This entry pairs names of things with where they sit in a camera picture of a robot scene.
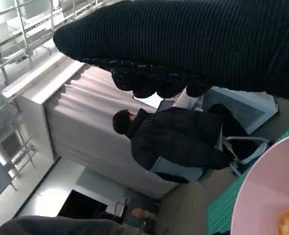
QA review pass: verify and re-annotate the white cabinet with curtain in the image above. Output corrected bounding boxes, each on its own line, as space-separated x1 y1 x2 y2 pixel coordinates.
1 53 182 199

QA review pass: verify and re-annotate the pink bowl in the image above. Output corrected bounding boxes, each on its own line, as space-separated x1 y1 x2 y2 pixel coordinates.
231 132 289 235

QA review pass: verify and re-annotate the grey chair with person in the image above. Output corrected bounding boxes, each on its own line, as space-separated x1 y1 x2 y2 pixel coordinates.
146 136 272 189

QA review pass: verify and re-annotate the green cutting mat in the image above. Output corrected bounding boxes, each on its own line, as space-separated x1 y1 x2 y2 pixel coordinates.
207 118 289 235

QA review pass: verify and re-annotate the white pipe lattice frame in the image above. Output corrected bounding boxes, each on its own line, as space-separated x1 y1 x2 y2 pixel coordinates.
0 0 98 191

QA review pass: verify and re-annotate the black monitor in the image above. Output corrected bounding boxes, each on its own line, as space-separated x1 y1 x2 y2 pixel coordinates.
57 189 108 220

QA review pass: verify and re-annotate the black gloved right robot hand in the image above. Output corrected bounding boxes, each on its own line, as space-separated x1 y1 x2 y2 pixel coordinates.
53 0 289 98

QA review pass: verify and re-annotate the large white mesh cabinet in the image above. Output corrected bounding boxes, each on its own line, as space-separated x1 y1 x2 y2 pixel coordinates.
195 87 280 135

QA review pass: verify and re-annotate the seated person in black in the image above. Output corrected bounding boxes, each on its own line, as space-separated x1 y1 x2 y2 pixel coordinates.
112 94 258 183

